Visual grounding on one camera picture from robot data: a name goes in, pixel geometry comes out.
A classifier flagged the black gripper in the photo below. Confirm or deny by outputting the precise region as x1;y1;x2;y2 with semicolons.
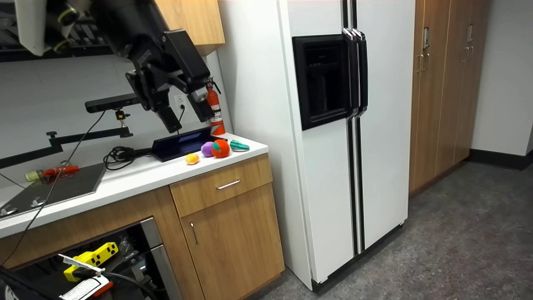
127;30;214;134

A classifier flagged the wooden drawer with handle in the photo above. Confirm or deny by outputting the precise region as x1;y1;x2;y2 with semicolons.
171;155;274;217

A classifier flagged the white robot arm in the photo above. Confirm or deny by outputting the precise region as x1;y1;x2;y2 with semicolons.
12;0;214;134

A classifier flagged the dark blue tray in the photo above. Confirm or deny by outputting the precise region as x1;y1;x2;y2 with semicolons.
152;129;215;162

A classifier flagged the yellow plush toy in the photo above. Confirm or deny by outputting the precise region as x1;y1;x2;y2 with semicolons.
185;154;200;165

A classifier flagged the purple plush toy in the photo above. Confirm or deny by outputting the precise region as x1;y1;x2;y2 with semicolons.
200;142;214;159

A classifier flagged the teal plush toy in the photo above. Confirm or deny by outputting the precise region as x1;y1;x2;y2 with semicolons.
230;140;250;152

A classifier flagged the black range hood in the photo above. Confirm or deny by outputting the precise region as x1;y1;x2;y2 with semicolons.
0;0;112;62

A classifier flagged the red and green toy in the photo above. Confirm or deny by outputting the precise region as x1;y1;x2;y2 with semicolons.
26;165;79;184

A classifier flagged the wooden lower cabinet door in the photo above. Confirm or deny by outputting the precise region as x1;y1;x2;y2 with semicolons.
182;185;285;300

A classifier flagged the yellow power tool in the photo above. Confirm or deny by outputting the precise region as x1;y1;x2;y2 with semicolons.
64;242;121;282

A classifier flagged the black cooktop plate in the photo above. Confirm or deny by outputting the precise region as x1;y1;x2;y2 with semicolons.
0;164;106;217

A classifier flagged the white side-by-side refrigerator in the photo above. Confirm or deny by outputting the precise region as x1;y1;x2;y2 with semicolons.
219;0;417;292

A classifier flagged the white and red tool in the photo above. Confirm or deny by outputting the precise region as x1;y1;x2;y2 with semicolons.
61;275;111;300

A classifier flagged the tall wooden cabinet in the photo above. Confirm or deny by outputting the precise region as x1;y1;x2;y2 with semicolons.
409;0;492;194

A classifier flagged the black stereo camera bar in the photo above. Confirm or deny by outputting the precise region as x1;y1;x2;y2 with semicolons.
86;94;139;114

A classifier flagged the coiled black cable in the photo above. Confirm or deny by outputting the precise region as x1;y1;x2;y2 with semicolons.
102;145;156;172

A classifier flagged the wooden upper wall cabinet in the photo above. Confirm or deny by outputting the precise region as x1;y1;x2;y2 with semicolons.
156;0;225;55

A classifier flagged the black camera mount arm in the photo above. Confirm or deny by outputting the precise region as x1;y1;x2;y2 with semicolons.
0;127;132;169

